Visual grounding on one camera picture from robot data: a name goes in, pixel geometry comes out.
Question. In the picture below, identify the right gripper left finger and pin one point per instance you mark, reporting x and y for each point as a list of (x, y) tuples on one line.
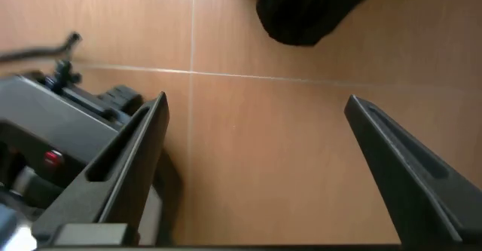
[(124, 190)]

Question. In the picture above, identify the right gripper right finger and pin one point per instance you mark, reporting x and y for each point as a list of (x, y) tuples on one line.
[(406, 190)]

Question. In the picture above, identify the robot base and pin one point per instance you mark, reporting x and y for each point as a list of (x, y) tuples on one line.
[(37, 108)]

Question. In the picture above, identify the heap of clothes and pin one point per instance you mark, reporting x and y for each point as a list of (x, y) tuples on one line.
[(309, 10)]

